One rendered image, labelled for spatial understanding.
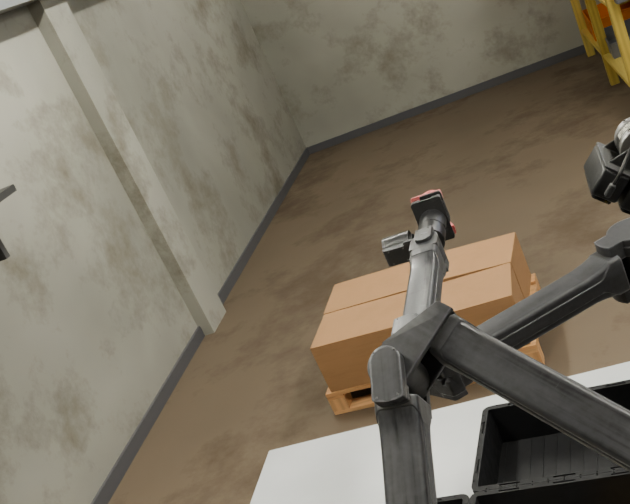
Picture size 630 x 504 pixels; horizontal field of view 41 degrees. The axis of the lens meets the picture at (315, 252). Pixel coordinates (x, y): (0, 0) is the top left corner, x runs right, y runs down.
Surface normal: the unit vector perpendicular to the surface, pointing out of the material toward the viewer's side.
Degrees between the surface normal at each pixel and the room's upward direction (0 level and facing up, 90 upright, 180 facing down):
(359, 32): 90
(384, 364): 38
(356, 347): 90
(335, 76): 90
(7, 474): 90
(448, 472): 0
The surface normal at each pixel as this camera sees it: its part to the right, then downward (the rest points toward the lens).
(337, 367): -0.22, 0.44
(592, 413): -0.39, -0.45
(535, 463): -0.40, -0.86
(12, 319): 0.90, -0.30
